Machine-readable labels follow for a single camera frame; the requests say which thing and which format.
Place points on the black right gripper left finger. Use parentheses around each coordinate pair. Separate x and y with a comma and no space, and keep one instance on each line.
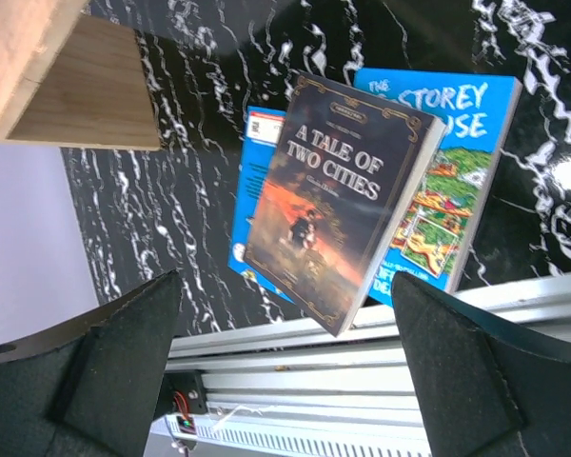
(89,386)

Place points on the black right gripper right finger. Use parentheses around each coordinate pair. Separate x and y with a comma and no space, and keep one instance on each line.
(485,386)

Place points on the blue 26-storey treehouse book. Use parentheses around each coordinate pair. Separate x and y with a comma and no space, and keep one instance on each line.
(433,239)

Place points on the dark Tale of Two Cities book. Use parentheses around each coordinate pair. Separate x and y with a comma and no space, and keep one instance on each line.
(345,170)

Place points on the blue back-cover treehouse book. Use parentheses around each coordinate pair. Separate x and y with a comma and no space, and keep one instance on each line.
(260,140)

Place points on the wooden shelf stand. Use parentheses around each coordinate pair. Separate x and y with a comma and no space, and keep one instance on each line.
(70,79)

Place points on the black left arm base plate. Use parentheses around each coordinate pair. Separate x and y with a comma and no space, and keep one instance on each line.
(182,397)

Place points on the slotted white cable duct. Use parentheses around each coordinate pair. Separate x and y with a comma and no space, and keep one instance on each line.
(298,441)

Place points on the aluminium rail frame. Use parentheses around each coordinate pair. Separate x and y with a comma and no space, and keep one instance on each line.
(295,375)

